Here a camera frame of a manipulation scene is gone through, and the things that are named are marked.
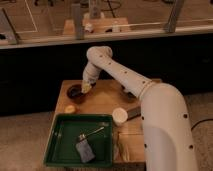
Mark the yellow brush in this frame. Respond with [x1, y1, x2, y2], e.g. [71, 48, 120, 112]
[81, 83, 92, 94]

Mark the red bowl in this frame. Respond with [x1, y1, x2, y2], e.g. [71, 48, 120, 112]
[67, 84, 86, 103]

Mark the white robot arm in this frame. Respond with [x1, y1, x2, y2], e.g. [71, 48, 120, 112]
[82, 46, 199, 171]

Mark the white cup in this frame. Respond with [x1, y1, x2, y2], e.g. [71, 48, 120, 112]
[112, 108, 128, 126]

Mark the grey rectangular block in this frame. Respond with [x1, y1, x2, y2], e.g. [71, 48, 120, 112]
[127, 106, 141, 120]

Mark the small yellow round object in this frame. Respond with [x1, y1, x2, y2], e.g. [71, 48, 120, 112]
[64, 105, 77, 114]

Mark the metal fork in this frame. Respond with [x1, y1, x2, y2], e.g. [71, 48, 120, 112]
[78, 127, 105, 141]

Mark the background wooden table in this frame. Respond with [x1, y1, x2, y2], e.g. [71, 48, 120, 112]
[63, 18, 131, 35]

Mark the grey sponge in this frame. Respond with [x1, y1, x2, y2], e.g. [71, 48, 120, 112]
[76, 139, 95, 163]

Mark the wooden spatula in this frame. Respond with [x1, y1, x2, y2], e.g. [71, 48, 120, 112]
[117, 133, 130, 162]

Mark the green plastic tray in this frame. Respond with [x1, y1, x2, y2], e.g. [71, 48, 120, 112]
[43, 114, 113, 168]

